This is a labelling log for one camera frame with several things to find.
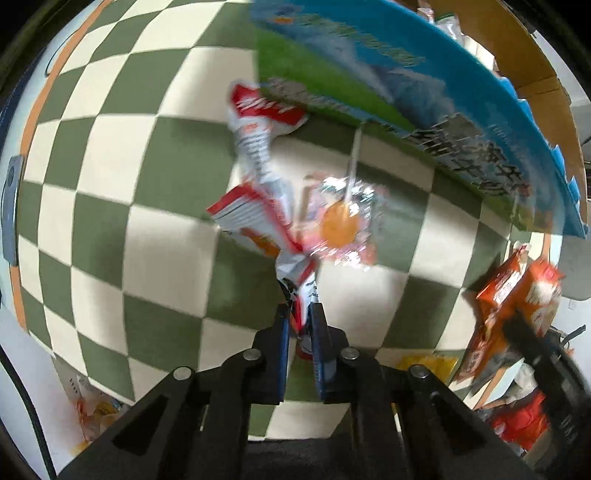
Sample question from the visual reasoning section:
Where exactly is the orange panda snack bag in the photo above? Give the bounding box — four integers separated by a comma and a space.
457, 243, 564, 393

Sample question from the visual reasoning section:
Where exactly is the red white snack pouch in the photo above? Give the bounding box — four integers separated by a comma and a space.
207, 81, 317, 335

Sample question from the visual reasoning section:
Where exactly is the yellow snack packet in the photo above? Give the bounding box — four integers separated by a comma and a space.
396, 354, 459, 383

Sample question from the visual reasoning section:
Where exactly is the green white checkered mat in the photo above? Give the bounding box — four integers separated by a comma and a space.
17, 1, 542, 404

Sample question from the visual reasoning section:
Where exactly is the orange lollipop in wrapper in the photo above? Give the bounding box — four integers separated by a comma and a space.
297, 125, 389, 267

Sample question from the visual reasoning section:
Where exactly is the grey smartphone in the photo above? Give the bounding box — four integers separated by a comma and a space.
1, 155, 24, 266

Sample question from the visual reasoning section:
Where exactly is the cardboard box with blue print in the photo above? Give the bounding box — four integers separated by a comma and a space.
250, 1, 589, 238

